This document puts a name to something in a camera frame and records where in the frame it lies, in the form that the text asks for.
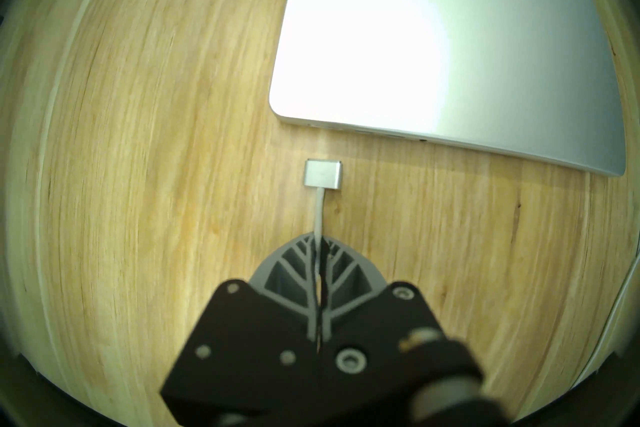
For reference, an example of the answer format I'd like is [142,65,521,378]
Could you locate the silver MacBook laptop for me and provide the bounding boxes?
[269,0,627,177]

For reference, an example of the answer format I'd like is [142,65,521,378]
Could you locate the white MagSafe charging cable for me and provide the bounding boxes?
[302,158,640,387]

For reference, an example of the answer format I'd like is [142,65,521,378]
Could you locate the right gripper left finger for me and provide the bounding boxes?
[160,232,319,427]

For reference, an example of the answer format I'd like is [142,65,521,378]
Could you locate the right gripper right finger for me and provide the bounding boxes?
[319,234,447,427]

